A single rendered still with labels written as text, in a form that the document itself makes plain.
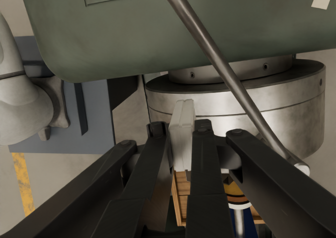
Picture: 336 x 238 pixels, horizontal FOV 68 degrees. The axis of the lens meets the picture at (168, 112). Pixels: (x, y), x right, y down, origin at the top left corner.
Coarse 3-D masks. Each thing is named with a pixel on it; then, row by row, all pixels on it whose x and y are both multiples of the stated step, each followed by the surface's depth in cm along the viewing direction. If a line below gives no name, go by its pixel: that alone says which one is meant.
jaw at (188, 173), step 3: (186, 171) 42; (189, 171) 42; (186, 174) 42; (189, 174) 42; (222, 174) 45; (225, 174) 46; (228, 174) 46; (186, 177) 43; (189, 177) 42; (222, 177) 45; (225, 177) 46; (228, 177) 46; (186, 180) 43; (189, 180) 42; (225, 180) 47; (228, 180) 47; (231, 180) 48; (225, 183) 47; (228, 183) 47
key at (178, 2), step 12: (168, 0) 18; (180, 0) 18; (180, 12) 19; (192, 12) 19; (192, 24) 19; (192, 36) 20; (204, 36) 20; (204, 48) 20; (216, 48) 21; (216, 60) 21; (228, 72) 22; (228, 84) 22; (240, 84) 23; (240, 96) 23; (252, 108) 24; (252, 120) 25; (264, 120) 25; (264, 132) 26; (276, 144) 26; (288, 156) 27
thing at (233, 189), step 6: (228, 186) 50; (234, 186) 49; (228, 192) 50; (234, 192) 49; (240, 192) 49; (228, 198) 51; (234, 198) 50; (240, 198) 50; (246, 198) 50; (234, 204) 51; (240, 204) 50
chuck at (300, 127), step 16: (320, 96) 36; (160, 112) 40; (272, 112) 33; (288, 112) 33; (304, 112) 34; (320, 112) 37; (224, 128) 34; (240, 128) 33; (256, 128) 33; (272, 128) 33; (288, 128) 34; (304, 128) 35; (320, 128) 38; (288, 144) 34; (304, 144) 36; (320, 144) 39
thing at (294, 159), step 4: (260, 140) 34; (264, 140) 33; (288, 152) 28; (292, 156) 27; (296, 156) 27; (288, 160) 27; (292, 160) 26; (296, 160) 26; (300, 160) 26; (292, 164) 26; (296, 164) 25; (300, 164) 25; (304, 164) 25; (300, 168) 25; (304, 168) 25; (308, 168) 25; (304, 172) 26; (308, 172) 26
